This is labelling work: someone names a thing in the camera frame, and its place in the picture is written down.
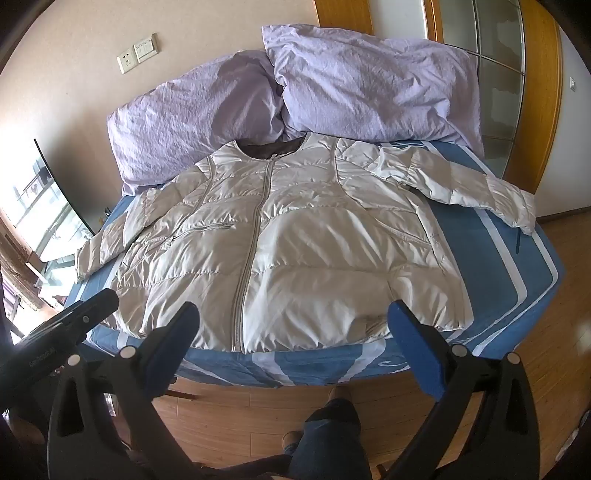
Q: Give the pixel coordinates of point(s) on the white wall socket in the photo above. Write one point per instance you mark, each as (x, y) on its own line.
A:
(127, 61)

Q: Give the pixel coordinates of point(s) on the bed with blue striped sheet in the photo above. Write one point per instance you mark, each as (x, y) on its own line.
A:
(471, 240)

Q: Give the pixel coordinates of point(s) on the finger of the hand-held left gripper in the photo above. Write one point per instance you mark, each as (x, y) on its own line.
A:
(98, 307)

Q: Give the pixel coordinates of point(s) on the lilac pillow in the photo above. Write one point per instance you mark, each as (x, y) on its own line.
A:
(184, 120)
(369, 83)

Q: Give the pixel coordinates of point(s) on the white light switch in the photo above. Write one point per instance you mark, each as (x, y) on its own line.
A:
(145, 47)

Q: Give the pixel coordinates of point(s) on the brown shoe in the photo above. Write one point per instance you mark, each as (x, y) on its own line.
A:
(339, 396)
(291, 444)

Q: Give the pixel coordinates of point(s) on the window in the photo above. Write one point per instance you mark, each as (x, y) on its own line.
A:
(41, 207)

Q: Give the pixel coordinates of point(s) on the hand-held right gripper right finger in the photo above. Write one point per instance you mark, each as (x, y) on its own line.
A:
(414, 348)

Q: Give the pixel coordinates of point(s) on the wooden wall panel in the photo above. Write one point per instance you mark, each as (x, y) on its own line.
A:
(344, 14)

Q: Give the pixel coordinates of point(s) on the white puffer jacket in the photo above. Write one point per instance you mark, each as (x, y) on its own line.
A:
(300, 240)

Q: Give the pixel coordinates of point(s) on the person's leg in jeans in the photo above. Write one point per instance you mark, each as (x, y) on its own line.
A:
(332, 438)

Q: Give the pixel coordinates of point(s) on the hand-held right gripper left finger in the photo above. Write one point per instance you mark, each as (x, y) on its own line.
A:
(171, 340)

